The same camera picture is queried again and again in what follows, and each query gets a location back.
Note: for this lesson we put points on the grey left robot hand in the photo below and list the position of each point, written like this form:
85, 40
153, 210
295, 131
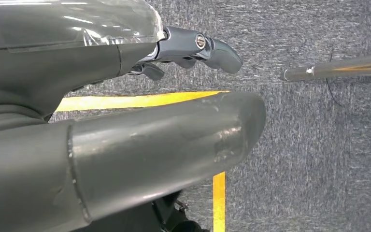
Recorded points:
140, 153

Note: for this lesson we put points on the stainless steel workbench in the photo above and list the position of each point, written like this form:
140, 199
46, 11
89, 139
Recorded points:
348, 67

